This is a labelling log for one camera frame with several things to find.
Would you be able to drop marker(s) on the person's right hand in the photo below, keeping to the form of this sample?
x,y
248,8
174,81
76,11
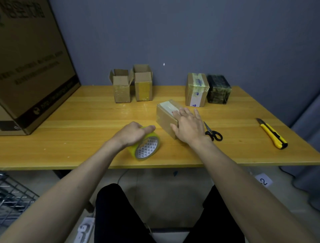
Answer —
x,y
191,130

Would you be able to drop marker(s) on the person's left hand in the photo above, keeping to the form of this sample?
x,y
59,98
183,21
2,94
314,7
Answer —
x,y
132,135

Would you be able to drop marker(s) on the yellow tape roll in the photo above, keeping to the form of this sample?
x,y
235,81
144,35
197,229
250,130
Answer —
x,y
147,149

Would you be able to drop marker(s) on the small carton red label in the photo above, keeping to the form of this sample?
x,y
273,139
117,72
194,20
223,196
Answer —
x,y
165,117

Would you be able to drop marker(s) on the brown box with white label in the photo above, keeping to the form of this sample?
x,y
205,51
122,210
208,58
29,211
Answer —
x,y
196,91

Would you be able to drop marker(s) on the black cardboard box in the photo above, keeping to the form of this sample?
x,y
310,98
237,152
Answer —
x,y
219,90

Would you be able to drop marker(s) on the small carton yellow tape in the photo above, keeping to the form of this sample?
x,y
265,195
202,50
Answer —
x,y
143,86

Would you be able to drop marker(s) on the person's left forearm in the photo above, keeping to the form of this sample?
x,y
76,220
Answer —
x,y
57,197

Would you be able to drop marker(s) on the person's right forearm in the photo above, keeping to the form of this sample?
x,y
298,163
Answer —
x,y
260,200

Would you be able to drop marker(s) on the person's black trousers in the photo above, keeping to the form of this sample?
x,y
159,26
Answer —
x,y
117,217

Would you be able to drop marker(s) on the black table leg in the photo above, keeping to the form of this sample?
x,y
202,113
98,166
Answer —
x,y
62,174

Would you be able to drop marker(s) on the yellow utility knife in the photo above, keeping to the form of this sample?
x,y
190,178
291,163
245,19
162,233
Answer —
x,y
273,136

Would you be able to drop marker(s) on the white paper floor label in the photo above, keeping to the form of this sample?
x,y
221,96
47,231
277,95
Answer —
x,y
264,180

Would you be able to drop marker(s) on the white power strip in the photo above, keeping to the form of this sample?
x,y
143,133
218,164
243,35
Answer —
x,y
85,230

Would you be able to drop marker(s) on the grey pleated curtain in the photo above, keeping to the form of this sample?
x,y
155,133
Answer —
x,y
308,155

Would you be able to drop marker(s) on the large flat brown carton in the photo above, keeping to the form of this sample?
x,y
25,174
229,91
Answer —
x,y
32,62

